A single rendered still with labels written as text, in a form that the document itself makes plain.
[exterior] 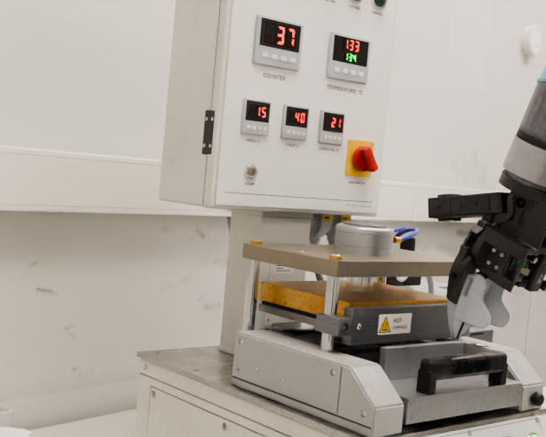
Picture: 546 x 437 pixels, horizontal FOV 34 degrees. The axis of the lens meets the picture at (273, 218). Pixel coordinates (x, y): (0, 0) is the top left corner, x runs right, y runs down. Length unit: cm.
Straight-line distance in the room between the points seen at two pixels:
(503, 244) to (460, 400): 20
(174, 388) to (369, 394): 36
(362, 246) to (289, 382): 21
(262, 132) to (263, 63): 9
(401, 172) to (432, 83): 28
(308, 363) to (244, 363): 12
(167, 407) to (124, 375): 43
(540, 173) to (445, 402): 29
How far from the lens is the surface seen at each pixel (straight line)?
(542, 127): 102
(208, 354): 135
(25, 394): 157
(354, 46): 137
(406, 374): 113
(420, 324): 117
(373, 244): 118
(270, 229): 131
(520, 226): 105
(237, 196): 123
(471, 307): 108
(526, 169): 102
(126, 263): 166
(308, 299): 115
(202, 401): 122
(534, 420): 124
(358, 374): 102
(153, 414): 132
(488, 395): 115
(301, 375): 108
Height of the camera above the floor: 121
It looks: 3 degrees down
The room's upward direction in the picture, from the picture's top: 5 degrees clockwise
